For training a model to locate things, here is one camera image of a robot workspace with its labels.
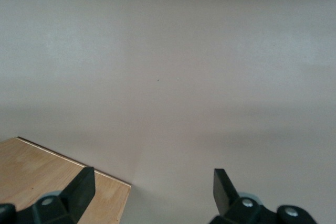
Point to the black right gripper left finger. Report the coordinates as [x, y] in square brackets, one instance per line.
[78, 192]

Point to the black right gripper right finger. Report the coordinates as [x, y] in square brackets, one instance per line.
[225, 195]

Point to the light wooden cabinet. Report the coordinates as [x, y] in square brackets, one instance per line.
[39, 171]

